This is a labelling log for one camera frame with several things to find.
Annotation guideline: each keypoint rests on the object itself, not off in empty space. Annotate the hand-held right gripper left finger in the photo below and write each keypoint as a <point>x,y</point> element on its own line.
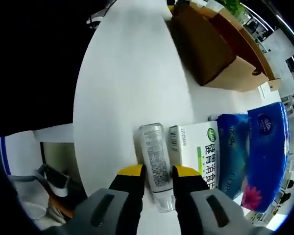
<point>100,213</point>

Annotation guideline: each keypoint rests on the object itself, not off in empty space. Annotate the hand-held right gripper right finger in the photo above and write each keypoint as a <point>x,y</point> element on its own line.
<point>215,215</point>

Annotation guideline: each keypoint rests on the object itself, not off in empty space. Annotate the brown cardboard shoe box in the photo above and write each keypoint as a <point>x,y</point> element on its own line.
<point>201,44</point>

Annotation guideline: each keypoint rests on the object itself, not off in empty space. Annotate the blue wet wipes pack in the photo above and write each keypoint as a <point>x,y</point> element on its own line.
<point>232,147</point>

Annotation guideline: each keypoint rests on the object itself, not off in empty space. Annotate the white green medicine box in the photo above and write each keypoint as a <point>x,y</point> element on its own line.
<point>196,139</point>

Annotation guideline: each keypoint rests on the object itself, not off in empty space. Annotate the white squeeze tube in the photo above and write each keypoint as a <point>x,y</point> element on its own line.
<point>154,151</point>

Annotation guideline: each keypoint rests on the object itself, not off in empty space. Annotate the blue soft tissue pack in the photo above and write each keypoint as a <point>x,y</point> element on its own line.
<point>267,147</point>

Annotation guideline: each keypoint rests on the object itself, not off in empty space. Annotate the person's black white shoe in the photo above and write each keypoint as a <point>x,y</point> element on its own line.
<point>55,181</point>

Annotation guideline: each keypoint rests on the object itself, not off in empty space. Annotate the green potted plant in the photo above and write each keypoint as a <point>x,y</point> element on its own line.
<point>232,6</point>

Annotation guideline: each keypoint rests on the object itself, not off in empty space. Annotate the white office partition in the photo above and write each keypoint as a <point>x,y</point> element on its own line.
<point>279,56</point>

